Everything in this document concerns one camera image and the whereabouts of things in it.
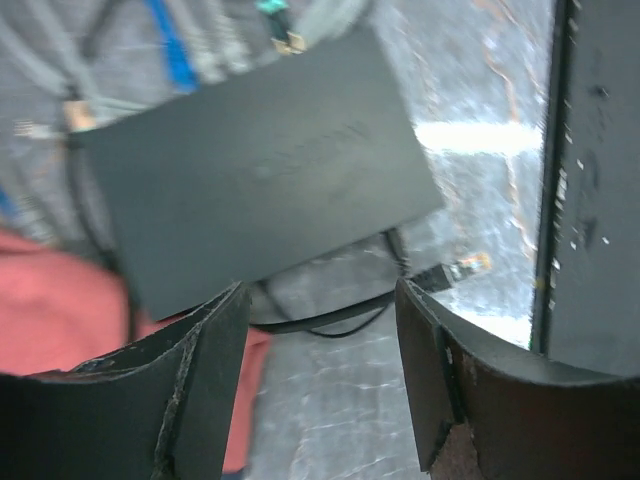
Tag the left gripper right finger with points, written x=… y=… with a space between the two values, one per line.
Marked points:
x=483 y=408

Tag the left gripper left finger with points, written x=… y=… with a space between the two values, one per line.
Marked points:
x=158 y=408

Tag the black network switch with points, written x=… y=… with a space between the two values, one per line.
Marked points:
x=247 y=178

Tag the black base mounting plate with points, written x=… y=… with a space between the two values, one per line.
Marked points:
x=586 y=301

